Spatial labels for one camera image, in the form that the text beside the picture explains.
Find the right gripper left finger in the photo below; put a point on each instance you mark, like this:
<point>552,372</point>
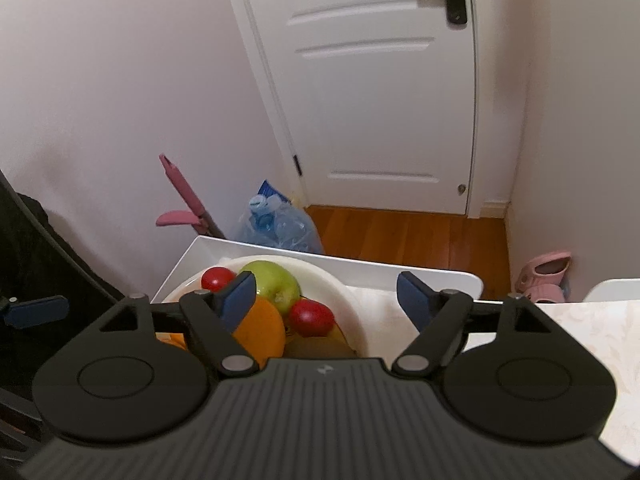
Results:
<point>212,317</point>

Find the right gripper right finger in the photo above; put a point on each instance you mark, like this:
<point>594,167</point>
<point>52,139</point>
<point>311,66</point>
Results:
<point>439,317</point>

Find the red cherry tomato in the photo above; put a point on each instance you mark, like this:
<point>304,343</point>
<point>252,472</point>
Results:
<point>310,318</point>
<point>216,278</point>

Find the small orange tangerine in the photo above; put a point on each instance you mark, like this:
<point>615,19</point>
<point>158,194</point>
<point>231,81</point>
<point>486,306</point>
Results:
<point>173,339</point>

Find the large orange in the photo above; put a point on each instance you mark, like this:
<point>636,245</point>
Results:
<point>262,332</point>

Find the brownish red apple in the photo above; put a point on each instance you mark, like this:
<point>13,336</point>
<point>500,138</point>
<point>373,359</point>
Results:
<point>332,346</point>

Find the green apple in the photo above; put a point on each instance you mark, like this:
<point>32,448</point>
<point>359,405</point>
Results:
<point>274,283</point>

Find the pink dustpan broom set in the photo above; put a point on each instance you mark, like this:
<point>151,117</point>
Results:
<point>196,216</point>

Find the white duck pattern bowl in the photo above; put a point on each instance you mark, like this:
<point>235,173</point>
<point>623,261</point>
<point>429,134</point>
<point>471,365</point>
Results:
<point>319,285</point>

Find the pink slipper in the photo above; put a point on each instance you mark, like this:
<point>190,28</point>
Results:
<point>541,279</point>

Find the plastic bag of bottles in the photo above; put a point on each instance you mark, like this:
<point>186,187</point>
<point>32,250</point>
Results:
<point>271,220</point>

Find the black door hinge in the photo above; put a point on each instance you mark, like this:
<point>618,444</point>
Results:
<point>297,166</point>

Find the white door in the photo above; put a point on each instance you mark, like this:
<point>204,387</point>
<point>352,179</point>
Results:
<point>375,97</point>

